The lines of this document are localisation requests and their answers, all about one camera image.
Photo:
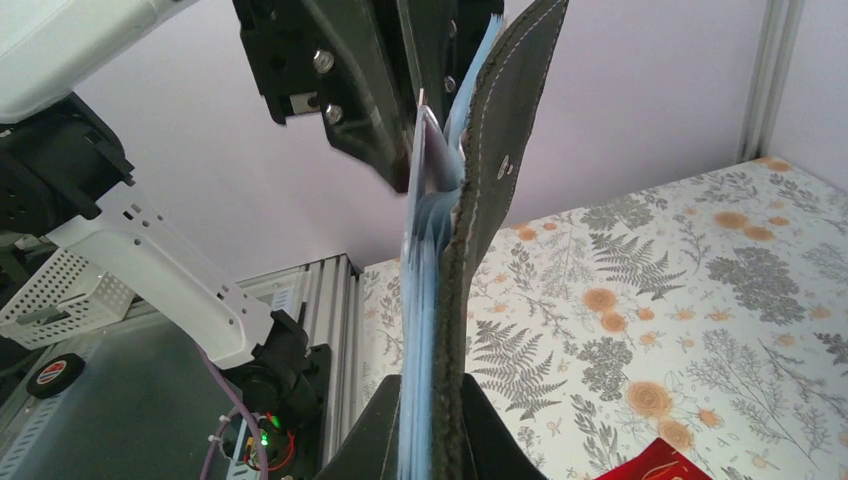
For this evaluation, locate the black tape roll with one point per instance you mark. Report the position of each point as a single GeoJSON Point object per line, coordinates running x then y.
{"type": "Point", "coordinates": [55, 376]}

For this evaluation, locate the black leather card holder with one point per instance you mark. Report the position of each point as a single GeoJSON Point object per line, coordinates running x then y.
{"type": "Point", "coordinates": [488, 130]}

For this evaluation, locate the red VIP card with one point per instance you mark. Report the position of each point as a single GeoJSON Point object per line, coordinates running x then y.
{"type": "Point", "coordinates": [659, 461]}

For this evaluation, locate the white perforated basket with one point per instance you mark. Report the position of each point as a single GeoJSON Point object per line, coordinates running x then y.
{"type": "Point", "coordinates": [65, 297]}

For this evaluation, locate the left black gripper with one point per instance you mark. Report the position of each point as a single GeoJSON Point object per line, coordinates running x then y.
{"type": "Point", "coordinates": [367, 111]}

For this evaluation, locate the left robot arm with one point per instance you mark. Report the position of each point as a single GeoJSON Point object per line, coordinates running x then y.
{"type": "Point", "coordinates": [65, 175]}

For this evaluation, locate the floral patterned table mat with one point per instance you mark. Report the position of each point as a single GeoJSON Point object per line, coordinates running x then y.
{"type": "Point", "coordinates": [709, 312]}

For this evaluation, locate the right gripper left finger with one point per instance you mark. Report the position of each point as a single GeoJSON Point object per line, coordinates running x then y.
{"type": "Point", "coordinates": [370, 450]}

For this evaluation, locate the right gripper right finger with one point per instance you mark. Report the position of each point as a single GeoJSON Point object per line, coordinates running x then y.
{"type": "Point", "coordinates": [489, 450]}

